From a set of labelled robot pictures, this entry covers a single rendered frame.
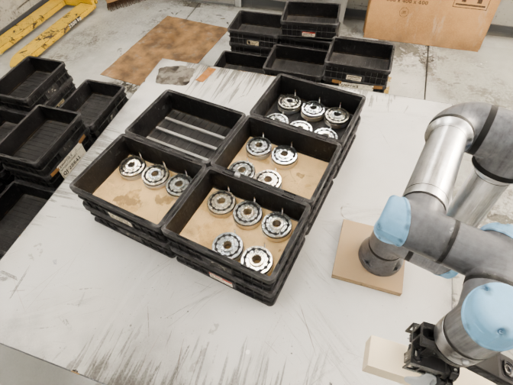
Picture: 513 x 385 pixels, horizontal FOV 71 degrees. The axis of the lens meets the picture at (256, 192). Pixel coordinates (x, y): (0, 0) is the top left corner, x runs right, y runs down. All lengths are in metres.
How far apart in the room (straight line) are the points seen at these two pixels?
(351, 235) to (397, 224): 0.78
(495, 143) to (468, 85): 2.59
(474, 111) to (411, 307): 0.69
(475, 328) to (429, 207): 0.18
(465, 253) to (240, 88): 1.57
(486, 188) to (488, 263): 0.41
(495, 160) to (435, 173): 0.26
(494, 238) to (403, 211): 0.13
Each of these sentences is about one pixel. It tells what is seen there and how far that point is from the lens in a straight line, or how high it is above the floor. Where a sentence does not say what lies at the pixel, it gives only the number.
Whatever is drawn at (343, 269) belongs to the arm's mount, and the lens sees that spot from 1.31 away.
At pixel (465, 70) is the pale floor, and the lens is 3.66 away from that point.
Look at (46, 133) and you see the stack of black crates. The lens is 2.43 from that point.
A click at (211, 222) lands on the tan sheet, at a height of 0.83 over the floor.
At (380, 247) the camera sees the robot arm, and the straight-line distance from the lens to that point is 1.20.
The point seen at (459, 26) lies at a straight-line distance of 3.87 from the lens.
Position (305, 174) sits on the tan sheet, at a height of 0.83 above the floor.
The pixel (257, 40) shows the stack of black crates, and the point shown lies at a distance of 2.91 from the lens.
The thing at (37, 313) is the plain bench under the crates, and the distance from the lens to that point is 1.50.
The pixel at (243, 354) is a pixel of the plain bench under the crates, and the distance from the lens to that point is 1.23.
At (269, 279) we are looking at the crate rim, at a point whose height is 0.93.
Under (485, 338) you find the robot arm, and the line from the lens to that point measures 0.57.
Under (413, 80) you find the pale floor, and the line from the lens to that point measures 3.39.
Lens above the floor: 1.90
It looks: 53 degrees down
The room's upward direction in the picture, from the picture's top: 4 degrees counter-clockwise
